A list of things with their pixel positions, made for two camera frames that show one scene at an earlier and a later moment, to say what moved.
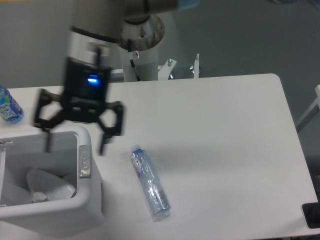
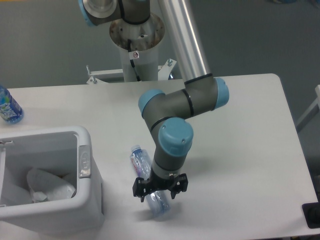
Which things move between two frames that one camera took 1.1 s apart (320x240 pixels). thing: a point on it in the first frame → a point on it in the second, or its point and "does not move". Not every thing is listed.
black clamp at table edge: [311, 212] does not move
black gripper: [84, 97] → [140, 188]
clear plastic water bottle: [155, 190] does not move
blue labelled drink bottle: [10, 111] does not move
